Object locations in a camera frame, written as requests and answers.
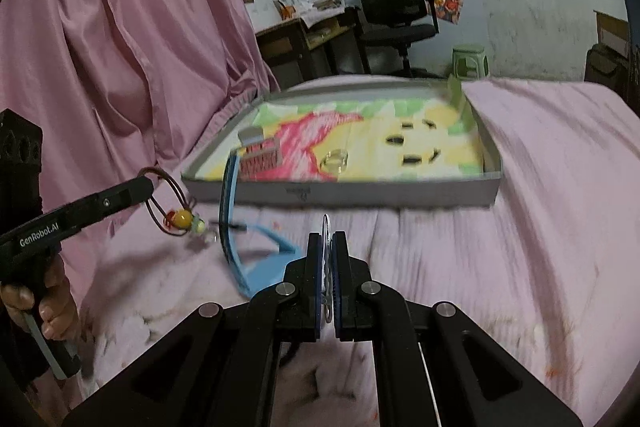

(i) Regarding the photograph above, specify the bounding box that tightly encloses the pink patterned small item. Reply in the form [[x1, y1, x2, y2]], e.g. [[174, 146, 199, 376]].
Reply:
[[237, 127, 283, 180]]

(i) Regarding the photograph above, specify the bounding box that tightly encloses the dark wooden desk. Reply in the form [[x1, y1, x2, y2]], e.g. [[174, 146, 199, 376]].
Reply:
[[255, 7, 366, 90]]

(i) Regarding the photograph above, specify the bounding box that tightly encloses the cardboard box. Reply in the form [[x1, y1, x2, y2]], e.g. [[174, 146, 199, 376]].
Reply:
[[593, 9, 631, 58]]

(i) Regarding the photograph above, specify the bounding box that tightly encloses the brown cord bead bracelet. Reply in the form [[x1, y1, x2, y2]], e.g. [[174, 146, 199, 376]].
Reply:
[[140, 167, 208, 238]]

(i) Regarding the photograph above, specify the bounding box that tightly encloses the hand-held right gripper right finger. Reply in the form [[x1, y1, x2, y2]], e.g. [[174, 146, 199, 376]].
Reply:
[[331, 231, 583, 427]]

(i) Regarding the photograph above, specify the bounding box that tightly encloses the colourful printed cloth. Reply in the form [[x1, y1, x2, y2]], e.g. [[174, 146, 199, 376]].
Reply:
[[200, 77, 488, 182]]

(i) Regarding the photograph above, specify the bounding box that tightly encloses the person's left hand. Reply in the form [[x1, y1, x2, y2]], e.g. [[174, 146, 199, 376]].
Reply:
[[0, 252, 81, 342]]

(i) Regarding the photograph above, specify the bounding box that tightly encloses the pink curtain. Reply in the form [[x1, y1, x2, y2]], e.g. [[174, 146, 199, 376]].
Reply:
[[0, 0, 281, 280]]

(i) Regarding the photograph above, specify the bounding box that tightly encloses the grey shallow box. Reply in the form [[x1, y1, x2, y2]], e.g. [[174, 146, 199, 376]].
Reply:
[[181, 77, 502, 208]]

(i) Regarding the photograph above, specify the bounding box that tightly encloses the pile of papers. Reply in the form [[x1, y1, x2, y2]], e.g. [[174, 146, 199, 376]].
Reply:
[[272, 0, 346, 28]]

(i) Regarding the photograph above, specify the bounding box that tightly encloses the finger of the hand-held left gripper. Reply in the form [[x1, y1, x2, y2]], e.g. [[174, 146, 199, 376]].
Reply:
[[70, 176, 154, 234]]

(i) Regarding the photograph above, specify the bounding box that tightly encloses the clear plastic ring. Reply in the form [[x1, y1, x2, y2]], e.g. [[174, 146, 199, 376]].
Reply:
[[320, 148, 349, 175]]

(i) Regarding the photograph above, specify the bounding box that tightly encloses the green plastic stool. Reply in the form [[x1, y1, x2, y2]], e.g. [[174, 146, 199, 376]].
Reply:
[[451, 44, 490, 82]]

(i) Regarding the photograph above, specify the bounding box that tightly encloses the dark bag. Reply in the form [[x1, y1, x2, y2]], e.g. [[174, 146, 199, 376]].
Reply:
[[584, 44, 631, 100]]

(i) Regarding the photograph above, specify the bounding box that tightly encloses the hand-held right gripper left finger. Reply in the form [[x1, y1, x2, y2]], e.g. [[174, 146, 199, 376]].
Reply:
[[62, 232, 331, 427]]

